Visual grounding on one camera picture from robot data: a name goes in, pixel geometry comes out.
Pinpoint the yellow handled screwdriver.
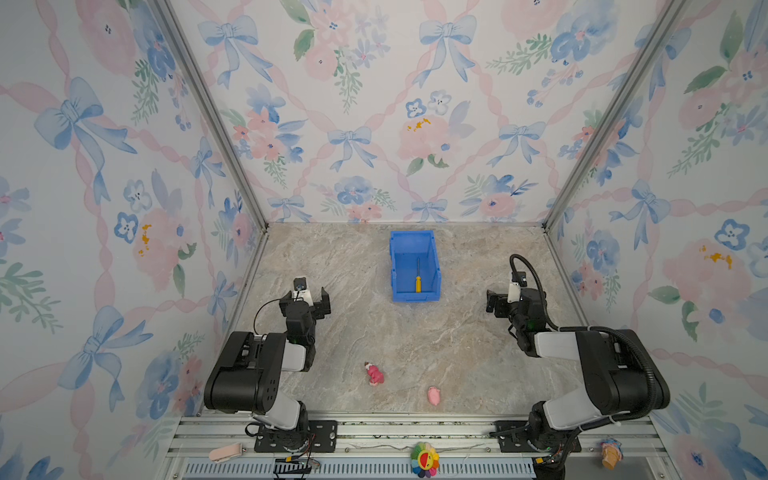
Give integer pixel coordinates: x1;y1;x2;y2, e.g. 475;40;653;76
414;258;422;293

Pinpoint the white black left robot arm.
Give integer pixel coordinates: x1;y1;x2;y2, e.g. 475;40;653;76
204;278;331;434

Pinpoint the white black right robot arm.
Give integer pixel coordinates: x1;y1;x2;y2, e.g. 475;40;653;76
486;285;671;454

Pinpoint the blue plastic bin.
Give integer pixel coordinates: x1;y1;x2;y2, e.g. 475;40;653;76
389;230;442;303

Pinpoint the pink strawberry toy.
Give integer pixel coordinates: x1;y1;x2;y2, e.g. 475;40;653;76
364;362;385;386

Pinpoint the pink pig toy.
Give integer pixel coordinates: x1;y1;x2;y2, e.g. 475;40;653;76
427;386;441;406

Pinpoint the small doll figure toy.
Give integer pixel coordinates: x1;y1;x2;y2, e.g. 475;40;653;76
600;438;624;470

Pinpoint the colourful flower toy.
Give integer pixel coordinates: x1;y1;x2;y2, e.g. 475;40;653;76
410;442;440;479

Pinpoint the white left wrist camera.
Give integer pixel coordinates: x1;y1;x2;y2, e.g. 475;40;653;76
291;277;314;305

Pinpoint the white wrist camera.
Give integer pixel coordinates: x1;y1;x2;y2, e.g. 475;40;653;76
507;272;527;303
291;277;314;305

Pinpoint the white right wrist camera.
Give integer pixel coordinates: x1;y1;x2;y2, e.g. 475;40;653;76
507;272;527;303

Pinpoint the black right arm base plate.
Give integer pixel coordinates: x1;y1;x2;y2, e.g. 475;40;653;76
489;420;570;455

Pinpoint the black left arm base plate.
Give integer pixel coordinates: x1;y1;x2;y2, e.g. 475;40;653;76
246;420;338;455

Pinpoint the pink handle tool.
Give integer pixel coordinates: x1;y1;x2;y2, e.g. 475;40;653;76
208;443;244;463

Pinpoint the aluminium rail frame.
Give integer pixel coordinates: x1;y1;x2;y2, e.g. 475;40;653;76
158;410;667;480

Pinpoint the aluminium corner post right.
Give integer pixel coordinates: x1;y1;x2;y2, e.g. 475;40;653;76
542;0;688;233

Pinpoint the aluminium corner post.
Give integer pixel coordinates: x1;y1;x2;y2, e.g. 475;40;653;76
542;0;688;233
148;0;268;234

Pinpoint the aluminium corner post left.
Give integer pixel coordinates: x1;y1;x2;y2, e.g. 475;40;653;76
148;0;268;234

